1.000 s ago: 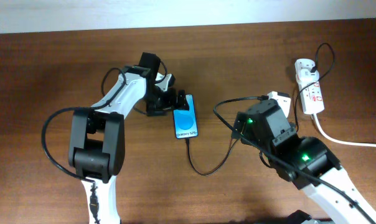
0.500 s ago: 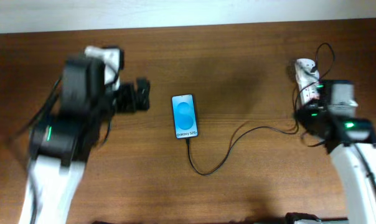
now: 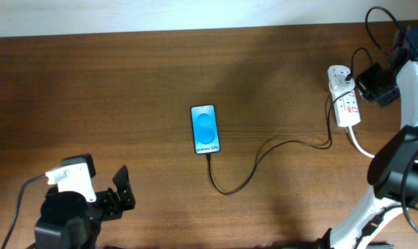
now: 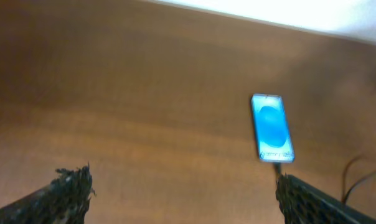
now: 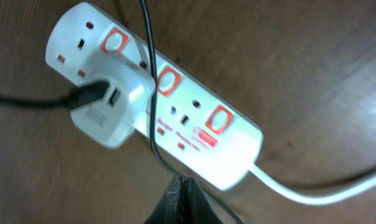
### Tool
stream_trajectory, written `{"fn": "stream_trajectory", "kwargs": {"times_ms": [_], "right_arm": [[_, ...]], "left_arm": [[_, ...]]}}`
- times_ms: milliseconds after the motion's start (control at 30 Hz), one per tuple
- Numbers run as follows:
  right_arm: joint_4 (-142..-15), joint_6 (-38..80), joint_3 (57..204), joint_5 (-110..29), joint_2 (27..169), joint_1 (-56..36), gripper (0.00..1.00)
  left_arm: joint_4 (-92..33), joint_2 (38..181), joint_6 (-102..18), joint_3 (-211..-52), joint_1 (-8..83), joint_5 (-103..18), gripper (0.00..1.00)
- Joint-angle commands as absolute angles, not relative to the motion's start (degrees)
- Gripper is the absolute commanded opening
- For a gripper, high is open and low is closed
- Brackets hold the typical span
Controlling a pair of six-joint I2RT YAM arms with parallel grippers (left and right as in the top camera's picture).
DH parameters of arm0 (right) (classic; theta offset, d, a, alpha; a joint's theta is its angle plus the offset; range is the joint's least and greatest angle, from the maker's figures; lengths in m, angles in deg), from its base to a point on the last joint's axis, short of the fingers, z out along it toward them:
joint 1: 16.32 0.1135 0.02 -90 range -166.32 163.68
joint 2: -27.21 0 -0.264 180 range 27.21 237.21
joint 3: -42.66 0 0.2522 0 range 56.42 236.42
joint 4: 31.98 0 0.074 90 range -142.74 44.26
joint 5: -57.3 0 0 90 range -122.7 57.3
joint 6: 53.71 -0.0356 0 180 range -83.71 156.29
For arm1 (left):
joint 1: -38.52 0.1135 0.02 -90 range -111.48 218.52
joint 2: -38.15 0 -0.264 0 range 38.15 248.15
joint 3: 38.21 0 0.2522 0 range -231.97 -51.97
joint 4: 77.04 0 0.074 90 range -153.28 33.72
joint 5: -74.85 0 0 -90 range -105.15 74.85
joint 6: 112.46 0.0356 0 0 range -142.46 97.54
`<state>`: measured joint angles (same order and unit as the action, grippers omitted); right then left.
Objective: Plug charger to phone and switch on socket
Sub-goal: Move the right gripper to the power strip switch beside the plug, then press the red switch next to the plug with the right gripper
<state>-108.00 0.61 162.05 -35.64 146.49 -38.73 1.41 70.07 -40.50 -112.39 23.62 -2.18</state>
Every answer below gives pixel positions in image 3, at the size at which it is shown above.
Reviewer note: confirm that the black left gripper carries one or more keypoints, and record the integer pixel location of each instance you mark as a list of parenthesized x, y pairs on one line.
[(118, 202)]

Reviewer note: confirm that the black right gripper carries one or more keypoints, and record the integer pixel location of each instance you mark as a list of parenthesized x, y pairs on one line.
[(365, 79)]

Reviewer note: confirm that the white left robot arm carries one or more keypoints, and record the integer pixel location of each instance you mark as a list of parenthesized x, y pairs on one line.
[(68, 221)]

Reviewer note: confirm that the blue Galaxy smartphone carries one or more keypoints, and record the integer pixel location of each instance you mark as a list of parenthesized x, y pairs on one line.
[(205, 130)]

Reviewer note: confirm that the white power strip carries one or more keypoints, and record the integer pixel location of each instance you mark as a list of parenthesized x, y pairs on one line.
[(345, 104)]

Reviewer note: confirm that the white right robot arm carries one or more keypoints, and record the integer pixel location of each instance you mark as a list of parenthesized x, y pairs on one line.
[(393, 172)]

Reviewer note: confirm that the white USB charger plug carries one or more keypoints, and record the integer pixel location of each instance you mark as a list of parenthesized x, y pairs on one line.
[(340, 85)]

